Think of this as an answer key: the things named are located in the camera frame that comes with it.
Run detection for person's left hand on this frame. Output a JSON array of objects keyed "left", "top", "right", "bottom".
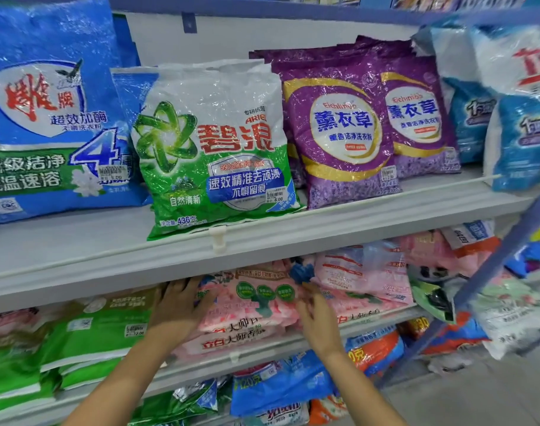
[{"left": 146, "top": 277, "right": 218, "bottom": 351}]

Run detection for person's right hand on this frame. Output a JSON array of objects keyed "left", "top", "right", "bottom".
[{"left": 292, "top": 281, "right": 344, "bottom": 359}]

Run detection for white pink green detergent bag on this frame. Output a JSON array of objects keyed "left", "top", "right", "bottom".
[{"left": 197, "top": 266, "right": 299, "bottom": 334}]

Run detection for green Ariel detergent bags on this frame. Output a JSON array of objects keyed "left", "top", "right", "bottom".
[{"left": 132, "top": 62, "right": 304, "bottom": 242}]

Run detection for person's right forearm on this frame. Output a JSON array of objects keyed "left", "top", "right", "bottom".
[{"left": 318, "top": 346, "right": 408, "bottom": 426}]

